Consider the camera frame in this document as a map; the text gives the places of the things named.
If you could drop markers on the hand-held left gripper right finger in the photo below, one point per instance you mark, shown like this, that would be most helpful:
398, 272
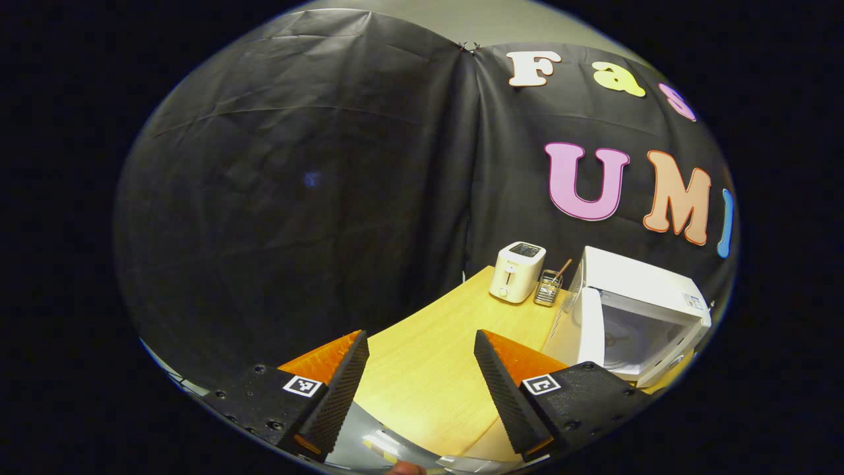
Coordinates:
504, 396

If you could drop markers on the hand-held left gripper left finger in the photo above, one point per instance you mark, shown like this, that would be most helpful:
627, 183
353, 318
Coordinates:
339, 389

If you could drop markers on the white microwave oven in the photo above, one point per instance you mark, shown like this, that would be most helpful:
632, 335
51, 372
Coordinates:
633, 277

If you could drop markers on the white toaster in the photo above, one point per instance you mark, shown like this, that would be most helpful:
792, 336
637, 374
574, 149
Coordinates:
514, 277

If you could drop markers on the wooden utensil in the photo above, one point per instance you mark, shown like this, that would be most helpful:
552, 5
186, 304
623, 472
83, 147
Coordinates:
562, 268

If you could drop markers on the black backdrop cloth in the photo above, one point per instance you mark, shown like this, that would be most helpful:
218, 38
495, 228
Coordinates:
297, 198

